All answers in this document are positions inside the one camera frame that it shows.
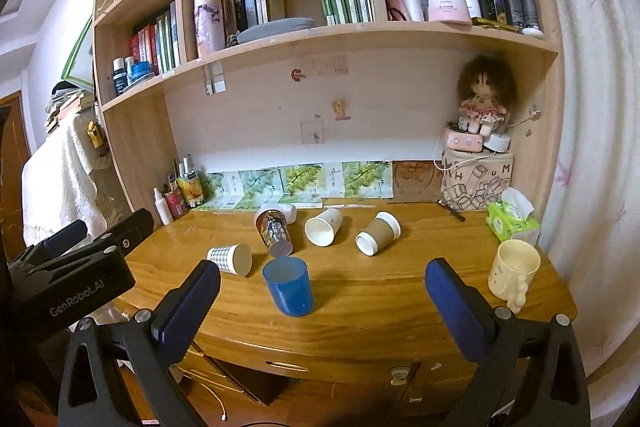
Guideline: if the brown haired rag doll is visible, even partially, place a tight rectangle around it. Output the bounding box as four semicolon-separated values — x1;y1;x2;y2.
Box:
457;55;518;139

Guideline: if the blue lidded jar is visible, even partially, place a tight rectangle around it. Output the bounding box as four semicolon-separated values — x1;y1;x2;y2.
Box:
129;61;154;83

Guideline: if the black pen on desk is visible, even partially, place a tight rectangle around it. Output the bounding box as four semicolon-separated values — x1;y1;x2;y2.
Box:
437;199;466;222

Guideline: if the blue plastic cup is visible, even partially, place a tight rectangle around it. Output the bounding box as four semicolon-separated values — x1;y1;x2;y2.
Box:
262;257;314;317

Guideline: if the pink cosmetic jar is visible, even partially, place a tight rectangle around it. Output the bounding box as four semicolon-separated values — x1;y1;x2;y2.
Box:
427;0;472;26

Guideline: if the red pen holder can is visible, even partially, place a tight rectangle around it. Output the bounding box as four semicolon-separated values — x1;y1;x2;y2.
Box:
164;188;189;220

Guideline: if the dark bottle white cap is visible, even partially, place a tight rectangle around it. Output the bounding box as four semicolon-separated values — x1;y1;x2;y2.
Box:
113;57;129;95

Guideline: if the white floral cylinder tin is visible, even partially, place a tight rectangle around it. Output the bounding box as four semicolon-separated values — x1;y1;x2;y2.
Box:
193;0;226;57

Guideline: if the green leaf poster strip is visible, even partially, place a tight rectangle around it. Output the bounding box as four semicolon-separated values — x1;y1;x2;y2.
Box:
198;160;394;211

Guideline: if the white lace cloth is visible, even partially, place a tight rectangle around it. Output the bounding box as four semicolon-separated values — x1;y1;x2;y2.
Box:
22;110;130;246

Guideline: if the white tape roll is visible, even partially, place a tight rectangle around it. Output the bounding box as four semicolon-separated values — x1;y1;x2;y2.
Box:
484;133;511;154

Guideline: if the picture printed metallic cup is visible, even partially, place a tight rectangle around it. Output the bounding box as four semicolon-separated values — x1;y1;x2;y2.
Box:
254;205;294;258

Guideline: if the plain white paper cup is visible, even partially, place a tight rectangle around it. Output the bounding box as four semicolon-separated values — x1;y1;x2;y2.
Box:
304;208;343;247

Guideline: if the wooden desk with shelves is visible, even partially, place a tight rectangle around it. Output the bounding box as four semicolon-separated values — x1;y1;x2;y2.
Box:
93;0;564;403

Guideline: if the pink small box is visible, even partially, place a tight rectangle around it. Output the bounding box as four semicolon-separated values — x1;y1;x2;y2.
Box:
442;127;484;153

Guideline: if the green tissue pack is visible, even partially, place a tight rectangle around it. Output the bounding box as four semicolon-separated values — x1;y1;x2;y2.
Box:
486;187;540;246

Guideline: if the yellow printed canister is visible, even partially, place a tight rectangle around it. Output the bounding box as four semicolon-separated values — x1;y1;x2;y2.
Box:
178;171;204;208

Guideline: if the cream ceramic mug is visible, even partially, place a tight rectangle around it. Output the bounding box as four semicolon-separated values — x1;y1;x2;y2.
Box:
488;239;541;314

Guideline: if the brown sleeved paper cup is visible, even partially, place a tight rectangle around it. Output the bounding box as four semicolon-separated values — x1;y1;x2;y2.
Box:
356;211;401;257

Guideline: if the checkered paper cup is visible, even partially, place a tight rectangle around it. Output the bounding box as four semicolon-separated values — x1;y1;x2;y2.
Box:
206;244;253;277

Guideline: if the printed canvas bag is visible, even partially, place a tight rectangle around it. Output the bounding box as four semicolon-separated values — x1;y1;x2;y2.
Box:
440;150;514;211

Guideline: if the white spray bottle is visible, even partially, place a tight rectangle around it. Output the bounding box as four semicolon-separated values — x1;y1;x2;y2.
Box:
153;187;174;225

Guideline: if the grey flat plate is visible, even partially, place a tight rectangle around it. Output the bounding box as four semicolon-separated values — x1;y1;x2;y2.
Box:
236;17;316;44

